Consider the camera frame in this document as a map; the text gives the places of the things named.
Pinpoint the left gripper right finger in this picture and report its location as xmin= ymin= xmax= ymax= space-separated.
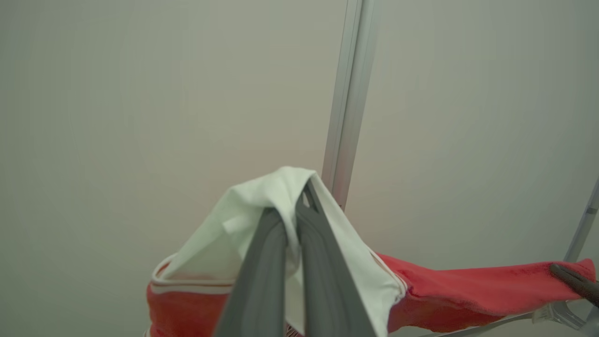
xmin=295 ymin=179 xmax=378 ymax=337

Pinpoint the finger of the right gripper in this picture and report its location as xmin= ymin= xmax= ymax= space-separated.
xmin=550 ymin=263 xmax=599 ymax=308

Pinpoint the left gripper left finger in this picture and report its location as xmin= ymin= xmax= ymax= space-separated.
xmin=213 ymin=207 xmax=288 ymax=337

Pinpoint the red jersey with number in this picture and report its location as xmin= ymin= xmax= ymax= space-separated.
xmin=145 ymin=166 xmax=597 ymax=337

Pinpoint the grey partition post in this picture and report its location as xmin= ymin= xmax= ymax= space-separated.
xmin=321 ymin=0 xmax=375 ymax=211
xmin=563 ymin=178 xmax=599 ymax=263

